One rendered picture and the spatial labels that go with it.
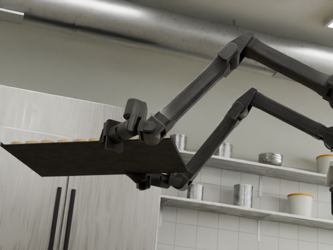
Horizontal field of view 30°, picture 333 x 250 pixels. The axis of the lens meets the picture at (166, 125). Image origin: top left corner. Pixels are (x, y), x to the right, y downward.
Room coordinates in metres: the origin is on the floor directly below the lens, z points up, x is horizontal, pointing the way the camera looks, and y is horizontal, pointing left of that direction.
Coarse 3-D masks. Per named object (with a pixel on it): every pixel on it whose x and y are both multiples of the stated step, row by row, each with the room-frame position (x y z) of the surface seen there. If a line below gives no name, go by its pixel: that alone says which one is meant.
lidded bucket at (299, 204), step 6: (288, 198) 5.60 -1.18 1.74; (294, 198) 5.53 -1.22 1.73; (300, 198) 5.50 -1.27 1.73; (306, 198) 5.51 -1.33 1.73; (312, 198) 5.56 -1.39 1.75; (288, 204) 5.61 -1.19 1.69; (294, 204) 5.53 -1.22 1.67; (300, 204) 5.51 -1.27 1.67; (306, 204) 5.51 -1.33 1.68; (294, 210) 5.54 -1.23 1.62; (300, 210) 5.51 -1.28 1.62; (306, 210) 5.52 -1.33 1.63
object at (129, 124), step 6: (132, 114) 1.84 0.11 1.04; (126, 120) 1.84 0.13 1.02; (132, 120) 1.84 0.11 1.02; (138, 120) 1.85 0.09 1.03; (120, 126) 1.85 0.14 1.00; (126, 126) 1.83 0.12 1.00; (132, 126) 1.84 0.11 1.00; (120, 132) 1.86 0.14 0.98; (126, 132) 1.84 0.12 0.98; (132, 132) 1.84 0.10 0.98; (126, 138) 1.87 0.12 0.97
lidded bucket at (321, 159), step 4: (320, 156) 5.63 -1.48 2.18; (324, 156) 5.60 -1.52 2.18; (328, 156) 5.58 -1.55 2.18; (332, 156) 5.58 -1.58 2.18; (320, 160) 5.64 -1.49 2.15; (324, 160) 5.60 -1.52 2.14; (328, 160) 5.59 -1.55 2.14; (332, 160) 5.58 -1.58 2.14; (320, 164) 5.64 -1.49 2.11; (324, 164) 5.61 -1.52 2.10; (328, 164) 5.59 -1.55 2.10; (320, 168) 5.65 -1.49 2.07; (324, 168) 5.61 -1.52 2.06; (320, 172) 5.65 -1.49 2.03; (324, 172) 5.62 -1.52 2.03
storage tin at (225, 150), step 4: (224, 144) 5.32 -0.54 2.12; (228, 144) 5.33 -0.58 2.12; (220, 148) 5.33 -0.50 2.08; (224, 148) 5.32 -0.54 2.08; (228, 148) 5.34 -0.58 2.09; (216, 152) 5.35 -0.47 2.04; (220, 152) 5.33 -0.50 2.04; (224, 152) 5.32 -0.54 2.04; (228, 152) 5.34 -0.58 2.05; (224, 156) 5.32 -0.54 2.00; (228, 156) 5.34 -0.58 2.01
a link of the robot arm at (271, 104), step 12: (252, 96) 2.28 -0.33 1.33; (264, 96) 2.28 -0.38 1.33; (264, 108) 2.29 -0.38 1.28; (276, 108) 2.28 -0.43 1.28; (288, 108) 2.26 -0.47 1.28; (288, 120) 2.27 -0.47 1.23; (300, 120) 2.25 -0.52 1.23; (312, 120) 2.24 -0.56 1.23; (312, 132) 2.24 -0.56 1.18; (324, 132) 2.21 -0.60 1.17; (324, 144) 2.29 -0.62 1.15
